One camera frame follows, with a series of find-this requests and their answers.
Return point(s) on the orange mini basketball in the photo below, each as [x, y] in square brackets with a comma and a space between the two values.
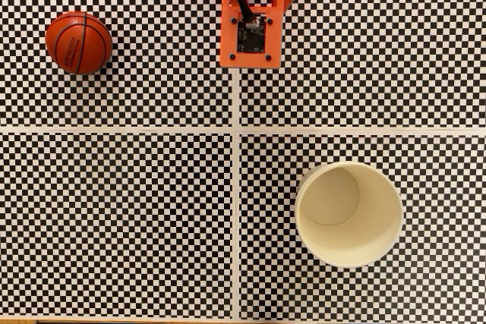
[77, 43]

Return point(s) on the cream paper cup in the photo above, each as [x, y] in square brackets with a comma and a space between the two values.
[353, 236]

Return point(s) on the orange camera mount with board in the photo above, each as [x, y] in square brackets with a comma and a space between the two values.
[229, 41]

